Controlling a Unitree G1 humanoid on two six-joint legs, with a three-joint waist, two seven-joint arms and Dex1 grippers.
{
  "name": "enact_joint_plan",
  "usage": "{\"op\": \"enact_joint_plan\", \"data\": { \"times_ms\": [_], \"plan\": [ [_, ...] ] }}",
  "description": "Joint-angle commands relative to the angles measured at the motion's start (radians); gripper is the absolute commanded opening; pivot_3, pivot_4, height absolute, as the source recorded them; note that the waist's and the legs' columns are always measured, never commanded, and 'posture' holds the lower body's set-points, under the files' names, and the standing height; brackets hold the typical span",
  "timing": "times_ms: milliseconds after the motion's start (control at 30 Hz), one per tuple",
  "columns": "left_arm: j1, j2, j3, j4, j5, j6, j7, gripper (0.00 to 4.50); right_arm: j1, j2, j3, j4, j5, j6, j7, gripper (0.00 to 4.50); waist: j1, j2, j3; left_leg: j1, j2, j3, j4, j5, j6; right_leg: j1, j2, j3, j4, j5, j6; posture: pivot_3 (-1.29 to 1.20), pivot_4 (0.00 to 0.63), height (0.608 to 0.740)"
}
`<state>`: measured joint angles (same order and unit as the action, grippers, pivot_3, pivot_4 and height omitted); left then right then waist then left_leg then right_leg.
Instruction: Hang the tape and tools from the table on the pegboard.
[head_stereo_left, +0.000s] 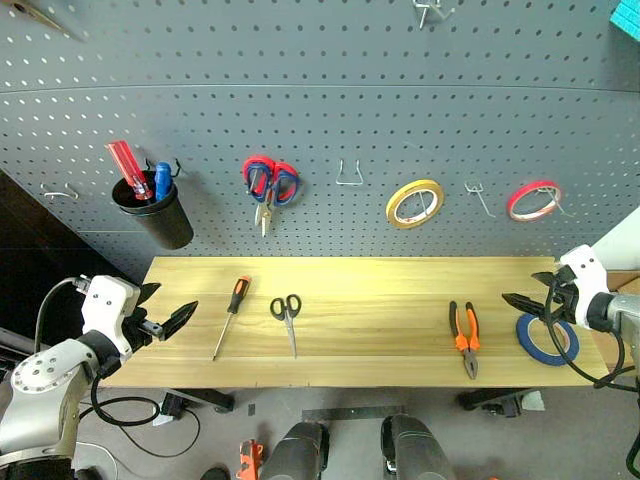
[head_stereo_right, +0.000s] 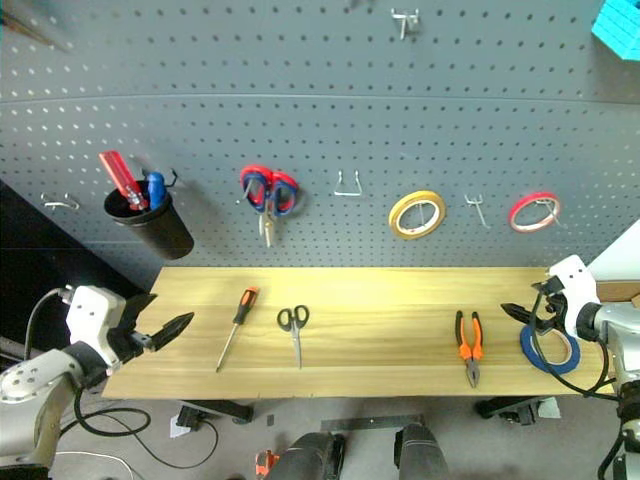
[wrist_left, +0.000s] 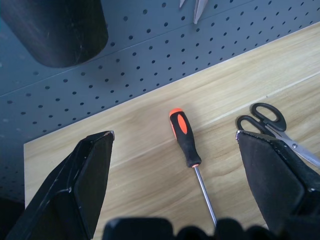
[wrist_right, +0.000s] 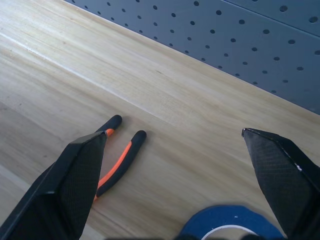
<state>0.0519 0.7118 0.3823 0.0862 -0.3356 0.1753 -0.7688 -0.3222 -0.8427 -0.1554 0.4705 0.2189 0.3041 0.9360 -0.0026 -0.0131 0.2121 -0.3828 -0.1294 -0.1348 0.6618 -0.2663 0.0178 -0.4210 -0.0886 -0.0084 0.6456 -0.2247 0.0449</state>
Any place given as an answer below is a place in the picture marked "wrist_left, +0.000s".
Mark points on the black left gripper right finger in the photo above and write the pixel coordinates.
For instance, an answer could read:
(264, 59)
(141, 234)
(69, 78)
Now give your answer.
(275, 180)

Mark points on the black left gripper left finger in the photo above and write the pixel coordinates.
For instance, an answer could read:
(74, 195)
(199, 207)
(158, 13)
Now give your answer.
(75, 185)

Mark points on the blue-grey pegboard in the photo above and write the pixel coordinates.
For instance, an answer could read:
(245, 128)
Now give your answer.
(155, 62)

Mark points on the orange and black screwdriver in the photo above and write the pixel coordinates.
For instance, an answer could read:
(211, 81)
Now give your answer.
(185, 138)

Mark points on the black cylindrical holder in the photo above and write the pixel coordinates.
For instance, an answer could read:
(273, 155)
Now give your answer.
(57, 32)

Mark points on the silver pliers jaw tip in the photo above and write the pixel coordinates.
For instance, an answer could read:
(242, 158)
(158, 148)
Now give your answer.
(198, 11)

